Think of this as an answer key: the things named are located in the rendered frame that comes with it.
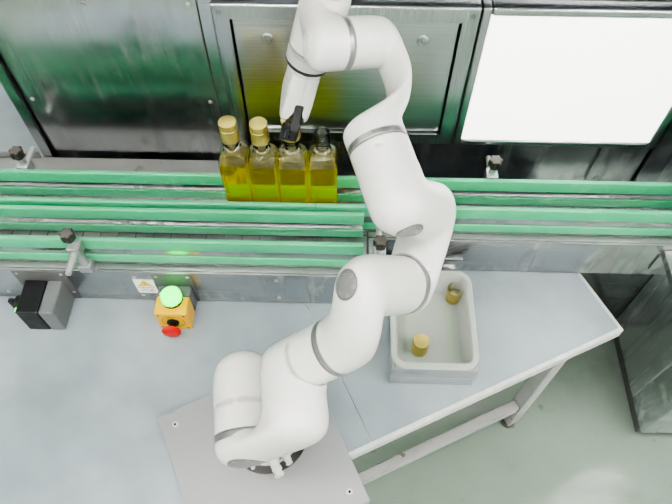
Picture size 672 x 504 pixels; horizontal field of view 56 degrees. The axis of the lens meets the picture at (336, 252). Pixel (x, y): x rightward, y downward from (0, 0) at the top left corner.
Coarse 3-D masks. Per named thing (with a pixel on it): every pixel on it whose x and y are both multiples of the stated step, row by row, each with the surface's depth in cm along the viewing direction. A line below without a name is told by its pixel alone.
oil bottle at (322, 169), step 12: (312, 156) 119; (324, 156) 119; (336, 156) 121; (312, 168) 120; (324, 168) 120; (336, 168) 121; (312, 180) 123; (324, 180) 123; (336, 180) 124; (312, 192) 126; (324, 192) 126; (336, 192) 127
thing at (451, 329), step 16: (448, 272) 134; (464, 288) 134; (432, 304) 138; (448, 304) 138; (464, 304) 133; (400, 320) 136; (416, 320) 136; (432, 320) 136; (448, 320) 136; (464, 320) 132; (400, 336) 134; (432, 336) 134; (448, 336) 134; (464, 336) 131; (400, 352) 132; (432, 352) 132; (448, 352) 132; (464, 352) 131; (416, 368) 123; (432, 368) 123; (448, 368) 123; (464, 368) 123
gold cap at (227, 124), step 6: (222, 120) 114; (228, 120) 114; (234, 120) 114; (222, 126) 114; (228, 126) 114; (234, 126) 114; (222, 132) 115; (228, 132) 114; (234, 132) 115; (222, 138) 116; (228, 138) 115; (234, 138) 116; (228, 144) 117
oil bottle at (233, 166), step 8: (240, 144) 121; (224, 152) 120; (232, 152) 119; (240, 152) 120; (248, 152) 122; (224, 160) 120; (232, 160) 120; (240, 160) 120; (224, 168) 121; (232, 168) 121; (240, 168) 121; (224, 176) 123; (232, 176) 123; (240, 176) 123; (248, 176) 124; (224, 184) 125; (232, 184) 125; (240, 184) 125; (248, 184) 125; (232, 192) 127; (240, 192) 127; (248, 192) 127; (232, 200) 130; (240, 200) 130; (248, 200) 130
